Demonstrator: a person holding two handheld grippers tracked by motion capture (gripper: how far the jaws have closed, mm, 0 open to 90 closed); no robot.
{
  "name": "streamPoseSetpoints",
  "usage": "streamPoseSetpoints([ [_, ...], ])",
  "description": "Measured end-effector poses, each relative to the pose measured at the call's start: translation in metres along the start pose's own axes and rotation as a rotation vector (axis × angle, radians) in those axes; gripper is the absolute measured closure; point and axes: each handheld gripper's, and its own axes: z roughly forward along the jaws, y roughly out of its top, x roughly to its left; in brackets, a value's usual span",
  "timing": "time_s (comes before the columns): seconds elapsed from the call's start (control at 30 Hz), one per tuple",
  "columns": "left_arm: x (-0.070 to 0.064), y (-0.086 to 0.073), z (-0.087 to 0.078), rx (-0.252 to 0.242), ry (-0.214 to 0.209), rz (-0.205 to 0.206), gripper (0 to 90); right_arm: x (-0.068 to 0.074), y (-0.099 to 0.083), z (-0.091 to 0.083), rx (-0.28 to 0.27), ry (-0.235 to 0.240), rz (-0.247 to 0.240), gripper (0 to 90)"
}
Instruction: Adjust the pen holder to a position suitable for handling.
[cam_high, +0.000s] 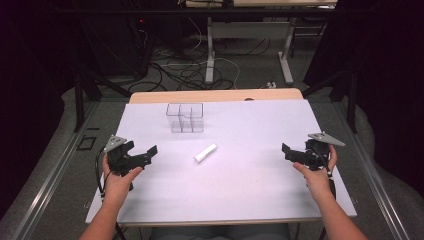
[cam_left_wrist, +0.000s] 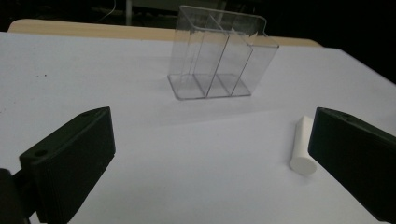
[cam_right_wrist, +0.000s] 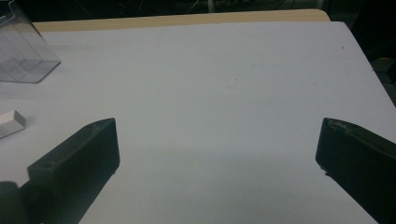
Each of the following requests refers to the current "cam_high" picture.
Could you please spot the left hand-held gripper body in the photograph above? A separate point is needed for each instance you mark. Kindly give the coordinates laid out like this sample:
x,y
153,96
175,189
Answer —
x,y
115,156

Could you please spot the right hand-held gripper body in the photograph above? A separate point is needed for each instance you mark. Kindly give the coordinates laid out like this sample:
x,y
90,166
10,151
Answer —
x,y
316,154

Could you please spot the clear plastic compartment organizer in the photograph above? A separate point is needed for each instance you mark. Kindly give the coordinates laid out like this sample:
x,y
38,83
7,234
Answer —
x,y
185,117

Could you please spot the white stick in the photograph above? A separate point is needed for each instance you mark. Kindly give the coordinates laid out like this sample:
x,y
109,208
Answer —
x,y
205,153

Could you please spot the person's right hand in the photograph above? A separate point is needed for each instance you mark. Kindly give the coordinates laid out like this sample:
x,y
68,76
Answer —
x,y
316,181

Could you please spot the person's left hand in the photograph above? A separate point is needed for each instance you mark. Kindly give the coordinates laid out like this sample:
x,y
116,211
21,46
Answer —
x,y
118,185

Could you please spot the black metal stand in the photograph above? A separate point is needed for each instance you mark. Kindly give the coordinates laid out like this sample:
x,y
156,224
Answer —
x,y
85,96
346,96

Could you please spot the white power plug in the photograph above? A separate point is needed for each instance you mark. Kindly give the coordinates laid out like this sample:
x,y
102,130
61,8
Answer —
x,y
271,84

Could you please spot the light wooden table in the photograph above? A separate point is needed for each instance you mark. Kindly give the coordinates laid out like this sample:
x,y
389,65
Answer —
x,y
216,95

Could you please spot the black curtain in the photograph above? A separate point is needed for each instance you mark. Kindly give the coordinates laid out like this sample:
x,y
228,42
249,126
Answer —
x,y
30,83
390,83

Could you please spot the black equipment with red light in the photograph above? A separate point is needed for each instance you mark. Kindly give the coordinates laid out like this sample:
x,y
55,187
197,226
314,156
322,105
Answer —
x,y
141,43

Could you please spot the white-legged desk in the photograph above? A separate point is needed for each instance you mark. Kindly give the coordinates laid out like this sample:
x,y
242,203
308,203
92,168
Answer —
x,y
250,30

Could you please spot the aluminium floor rail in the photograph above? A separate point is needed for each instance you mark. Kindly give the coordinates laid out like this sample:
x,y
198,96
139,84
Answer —
x,y
50,180
376,186

